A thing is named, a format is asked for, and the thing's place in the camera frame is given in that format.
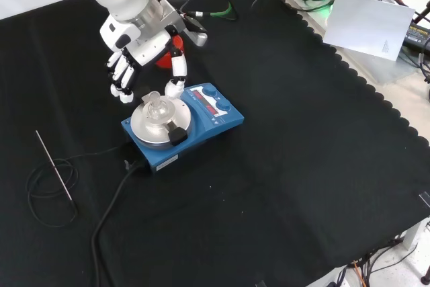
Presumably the blue heater with steel plate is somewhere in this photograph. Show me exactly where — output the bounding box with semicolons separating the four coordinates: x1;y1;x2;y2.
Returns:
120;82;245;175

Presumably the thin steel probe rod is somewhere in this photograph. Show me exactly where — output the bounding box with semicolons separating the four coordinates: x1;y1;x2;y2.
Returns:
35;130;73;200

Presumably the white table leg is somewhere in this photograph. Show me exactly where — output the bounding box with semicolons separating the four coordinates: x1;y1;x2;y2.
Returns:
401;219;430;251

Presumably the thick black power cable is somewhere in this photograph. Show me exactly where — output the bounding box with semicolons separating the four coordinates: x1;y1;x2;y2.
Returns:
91;161;148;287

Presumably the black bench cloth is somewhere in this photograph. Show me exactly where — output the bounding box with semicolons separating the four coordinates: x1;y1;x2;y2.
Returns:
0;0;430;287

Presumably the thin black probe cable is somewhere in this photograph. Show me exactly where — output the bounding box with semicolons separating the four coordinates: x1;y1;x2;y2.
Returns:
27;145;122;228

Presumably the black power adapter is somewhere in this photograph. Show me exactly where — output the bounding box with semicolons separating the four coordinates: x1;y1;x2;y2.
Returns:
402;22;430;54

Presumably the red ribbed flask ring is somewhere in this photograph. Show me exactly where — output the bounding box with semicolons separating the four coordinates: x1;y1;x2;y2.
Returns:
155;35;185;69

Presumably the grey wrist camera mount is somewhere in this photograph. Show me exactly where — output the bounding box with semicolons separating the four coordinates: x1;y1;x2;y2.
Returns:
160;0;209;48

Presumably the clear glass round-bottom flask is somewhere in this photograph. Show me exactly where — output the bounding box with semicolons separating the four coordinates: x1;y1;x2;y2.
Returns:
142;91;175;133

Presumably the pale board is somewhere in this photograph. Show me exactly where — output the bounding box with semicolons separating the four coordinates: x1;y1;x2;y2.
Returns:
322;0;417;63

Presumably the black plastic clamp block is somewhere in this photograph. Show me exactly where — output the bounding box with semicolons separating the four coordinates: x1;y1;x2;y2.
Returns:
167;124;188;147

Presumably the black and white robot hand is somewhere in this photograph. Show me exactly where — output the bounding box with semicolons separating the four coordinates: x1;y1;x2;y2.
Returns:
99;16;188;104

